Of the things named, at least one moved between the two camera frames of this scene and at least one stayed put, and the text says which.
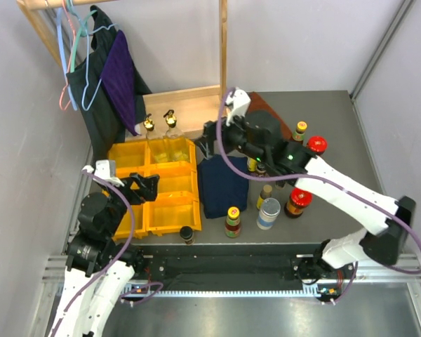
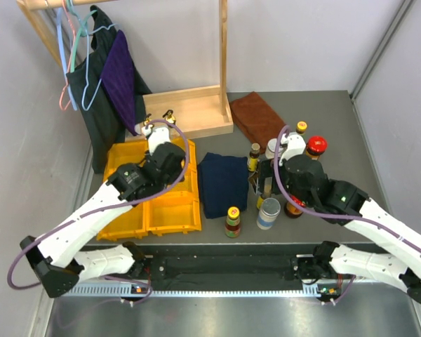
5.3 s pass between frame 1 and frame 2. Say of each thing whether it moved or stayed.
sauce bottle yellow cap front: stayed
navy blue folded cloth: stayed
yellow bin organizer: stayed
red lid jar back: stayed
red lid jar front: stayed
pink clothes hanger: stayed
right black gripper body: moved
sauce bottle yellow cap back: stayed
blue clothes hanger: stayed
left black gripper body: moved
